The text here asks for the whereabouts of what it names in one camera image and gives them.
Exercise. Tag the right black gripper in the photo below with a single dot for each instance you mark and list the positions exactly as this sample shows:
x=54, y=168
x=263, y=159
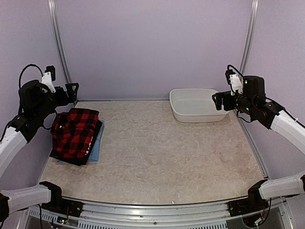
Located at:
x=228, y=106

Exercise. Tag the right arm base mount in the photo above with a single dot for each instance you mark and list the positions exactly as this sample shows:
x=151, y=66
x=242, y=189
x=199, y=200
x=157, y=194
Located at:
x=246, y=206

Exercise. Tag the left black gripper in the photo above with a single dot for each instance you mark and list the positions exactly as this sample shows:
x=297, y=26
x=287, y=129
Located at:
x=71, y=97

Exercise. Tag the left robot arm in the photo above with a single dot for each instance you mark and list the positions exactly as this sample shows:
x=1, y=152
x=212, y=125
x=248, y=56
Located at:
x=37, y=101

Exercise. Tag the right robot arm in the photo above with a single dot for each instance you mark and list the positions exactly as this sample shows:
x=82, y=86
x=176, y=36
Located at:
x=247, y=95

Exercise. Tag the front aluminium rail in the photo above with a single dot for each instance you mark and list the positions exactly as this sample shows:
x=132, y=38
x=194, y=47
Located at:
x=225, y=214

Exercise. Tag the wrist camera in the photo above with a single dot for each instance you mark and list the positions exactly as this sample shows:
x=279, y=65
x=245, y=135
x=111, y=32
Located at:
x=49, y=77
x=234, y=82

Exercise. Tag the white plastic tub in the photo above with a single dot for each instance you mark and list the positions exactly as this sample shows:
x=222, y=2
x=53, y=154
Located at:
x=195, y=105

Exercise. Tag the left aluminium frame post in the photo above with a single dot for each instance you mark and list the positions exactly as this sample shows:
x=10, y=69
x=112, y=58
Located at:
x=58, y=41

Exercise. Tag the red black plaid shirt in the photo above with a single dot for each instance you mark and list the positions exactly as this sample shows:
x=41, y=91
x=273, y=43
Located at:
x=72, y=133

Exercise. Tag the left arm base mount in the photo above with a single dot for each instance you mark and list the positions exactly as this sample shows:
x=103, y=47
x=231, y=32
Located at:
x=65, y=207

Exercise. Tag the aluminium frame post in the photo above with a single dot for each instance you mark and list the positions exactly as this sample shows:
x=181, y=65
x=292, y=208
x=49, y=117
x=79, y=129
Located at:
x=58, y=41
x=249, y=35

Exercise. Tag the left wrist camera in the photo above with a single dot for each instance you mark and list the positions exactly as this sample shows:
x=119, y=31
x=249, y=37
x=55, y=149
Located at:
x=49, y=77

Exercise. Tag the right aluminium frame post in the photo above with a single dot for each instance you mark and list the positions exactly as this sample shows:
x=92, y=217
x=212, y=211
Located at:
x=249, y=35

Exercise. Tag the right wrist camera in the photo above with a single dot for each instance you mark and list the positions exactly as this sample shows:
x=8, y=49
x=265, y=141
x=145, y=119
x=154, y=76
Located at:
x=234, y=82

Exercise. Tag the light blue folded shirt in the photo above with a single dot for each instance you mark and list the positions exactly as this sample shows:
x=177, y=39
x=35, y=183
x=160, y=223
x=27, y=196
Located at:
x=96, y=145

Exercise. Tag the black folded shirt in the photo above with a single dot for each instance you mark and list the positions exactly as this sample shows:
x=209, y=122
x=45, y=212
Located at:
x=90, y=148

